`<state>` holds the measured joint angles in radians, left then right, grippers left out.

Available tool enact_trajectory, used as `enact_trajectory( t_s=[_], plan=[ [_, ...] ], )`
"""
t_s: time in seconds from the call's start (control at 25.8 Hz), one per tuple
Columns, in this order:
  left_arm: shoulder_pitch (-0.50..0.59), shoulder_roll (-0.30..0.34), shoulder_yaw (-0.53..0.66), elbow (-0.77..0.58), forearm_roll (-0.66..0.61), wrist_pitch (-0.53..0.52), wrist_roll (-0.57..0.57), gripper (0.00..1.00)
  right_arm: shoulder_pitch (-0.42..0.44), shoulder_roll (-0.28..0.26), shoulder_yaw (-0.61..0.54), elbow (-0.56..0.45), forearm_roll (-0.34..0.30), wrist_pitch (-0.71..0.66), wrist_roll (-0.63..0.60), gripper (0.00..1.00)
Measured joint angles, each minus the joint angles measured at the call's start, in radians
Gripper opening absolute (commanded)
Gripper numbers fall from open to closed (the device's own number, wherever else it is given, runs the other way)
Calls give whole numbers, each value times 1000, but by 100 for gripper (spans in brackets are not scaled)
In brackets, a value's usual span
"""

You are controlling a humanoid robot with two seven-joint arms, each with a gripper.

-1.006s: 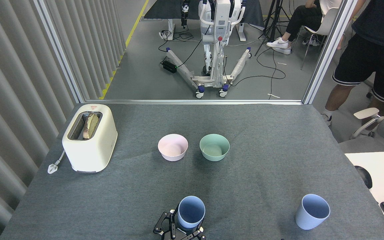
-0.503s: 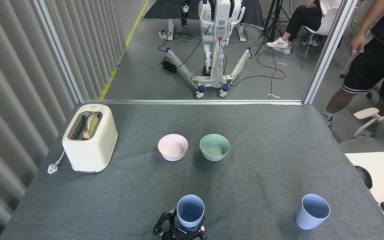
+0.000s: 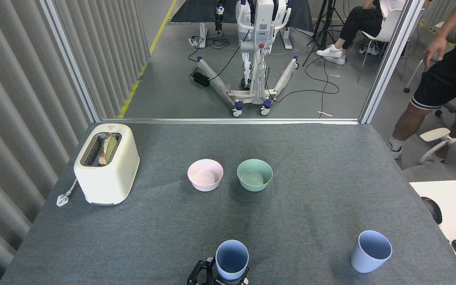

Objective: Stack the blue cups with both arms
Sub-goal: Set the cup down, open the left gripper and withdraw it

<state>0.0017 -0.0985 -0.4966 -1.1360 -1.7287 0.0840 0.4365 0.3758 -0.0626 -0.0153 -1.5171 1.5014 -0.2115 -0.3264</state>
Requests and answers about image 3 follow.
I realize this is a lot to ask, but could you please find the black tripod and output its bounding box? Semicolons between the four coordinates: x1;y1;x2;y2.
302;0;345;67

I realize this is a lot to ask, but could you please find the bread slice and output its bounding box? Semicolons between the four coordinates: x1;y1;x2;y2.
98;134;118;166

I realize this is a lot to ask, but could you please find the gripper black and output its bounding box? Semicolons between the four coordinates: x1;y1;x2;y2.
187;259;250;285

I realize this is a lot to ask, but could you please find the standing person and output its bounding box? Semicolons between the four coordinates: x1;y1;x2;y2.
386;0;456;163

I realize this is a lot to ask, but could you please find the white stand on wheels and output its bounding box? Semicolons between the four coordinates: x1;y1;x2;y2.
196;0;300;117

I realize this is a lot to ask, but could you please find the standing person's right hand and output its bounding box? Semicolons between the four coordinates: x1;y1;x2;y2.
425;38;448;74

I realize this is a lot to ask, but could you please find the black floor cable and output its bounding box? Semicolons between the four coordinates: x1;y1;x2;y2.
268;55;340;119

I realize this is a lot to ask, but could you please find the seated person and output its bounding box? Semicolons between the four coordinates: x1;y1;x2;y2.
316;0;407;66

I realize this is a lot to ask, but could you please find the pink bowl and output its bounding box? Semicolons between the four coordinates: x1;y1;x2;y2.
187;159;224;192

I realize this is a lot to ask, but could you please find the grey pleated curtain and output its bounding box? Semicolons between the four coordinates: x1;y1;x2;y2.
0;0;151;285

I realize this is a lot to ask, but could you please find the silver aluminium post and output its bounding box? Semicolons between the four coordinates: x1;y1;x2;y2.
359;0;426;124
40;0;102;123

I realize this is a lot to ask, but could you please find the dark cloth covered table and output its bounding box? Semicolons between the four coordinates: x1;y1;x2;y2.
171;0;315;50

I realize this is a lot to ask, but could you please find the silver aluminium crossbar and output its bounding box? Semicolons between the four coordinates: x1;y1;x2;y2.
101;118;360;125

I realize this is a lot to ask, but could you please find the white power cord with plug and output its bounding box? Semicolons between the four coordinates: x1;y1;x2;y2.
57;178;78;207

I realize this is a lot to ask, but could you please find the cream white toaster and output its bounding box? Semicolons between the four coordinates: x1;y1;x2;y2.
74;123;140;206

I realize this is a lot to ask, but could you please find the white plastic chair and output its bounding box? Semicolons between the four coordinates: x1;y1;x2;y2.
347;8;426;84

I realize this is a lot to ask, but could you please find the green bowl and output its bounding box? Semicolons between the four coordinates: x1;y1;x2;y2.
237;159;273;192

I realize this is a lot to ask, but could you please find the blue plastic cup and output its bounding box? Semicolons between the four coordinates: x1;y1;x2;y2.
215;240;249;282
350;230;393;274

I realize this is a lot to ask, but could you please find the black computer mouse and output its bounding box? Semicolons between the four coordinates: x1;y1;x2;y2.
421;197;443;225

